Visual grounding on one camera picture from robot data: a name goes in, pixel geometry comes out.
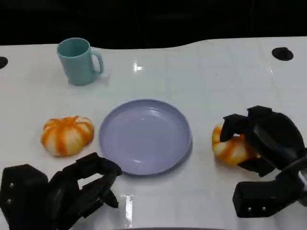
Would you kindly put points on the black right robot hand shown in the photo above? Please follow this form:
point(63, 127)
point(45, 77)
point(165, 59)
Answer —
point(275, 136)

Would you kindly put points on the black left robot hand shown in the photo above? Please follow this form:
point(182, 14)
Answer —
point(64, 191)

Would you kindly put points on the orange and white bread roll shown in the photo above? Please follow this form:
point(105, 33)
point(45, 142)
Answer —
point(230, 151)
point(64, 136)

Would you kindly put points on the black round table grommet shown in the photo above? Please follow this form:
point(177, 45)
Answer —
point(2, 62)
point(282, 53)

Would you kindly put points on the lilac plate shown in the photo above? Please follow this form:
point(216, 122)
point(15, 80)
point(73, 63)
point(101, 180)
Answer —
point(144, 139)

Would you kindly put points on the pale green mug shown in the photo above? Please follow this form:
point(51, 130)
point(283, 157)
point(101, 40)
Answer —
point(76, 64)

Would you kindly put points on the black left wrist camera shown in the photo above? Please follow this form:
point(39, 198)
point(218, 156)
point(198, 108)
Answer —
point(21, 191)

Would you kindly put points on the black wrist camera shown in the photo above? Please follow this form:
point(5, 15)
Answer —
point(21, 191)
point(259, 198)

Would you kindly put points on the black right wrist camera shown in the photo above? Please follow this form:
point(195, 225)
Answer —
point(259, 198)

